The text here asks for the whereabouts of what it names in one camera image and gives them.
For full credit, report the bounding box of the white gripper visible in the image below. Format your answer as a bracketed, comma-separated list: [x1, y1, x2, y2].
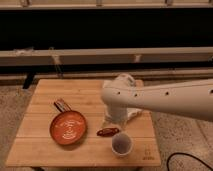
[105, 106, 128, 128]

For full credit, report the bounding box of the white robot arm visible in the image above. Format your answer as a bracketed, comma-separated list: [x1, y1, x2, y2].
[101, 74, 213, 127]

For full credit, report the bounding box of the white plastic bottle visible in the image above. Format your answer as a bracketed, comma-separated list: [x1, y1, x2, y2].
[127, 108, 142, 119]

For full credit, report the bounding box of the brown striped snack bar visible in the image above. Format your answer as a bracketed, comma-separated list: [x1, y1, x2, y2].
[54, 99, 71, 112]

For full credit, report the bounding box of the wooden table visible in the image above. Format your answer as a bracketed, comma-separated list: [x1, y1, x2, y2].
[6, 79, 161, 167]

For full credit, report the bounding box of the black cable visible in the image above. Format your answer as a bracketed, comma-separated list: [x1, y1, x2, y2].
[166, 152, 213, 171]

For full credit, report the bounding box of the grey metal rail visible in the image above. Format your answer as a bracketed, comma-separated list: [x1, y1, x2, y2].
[0, 47, 213, 66]

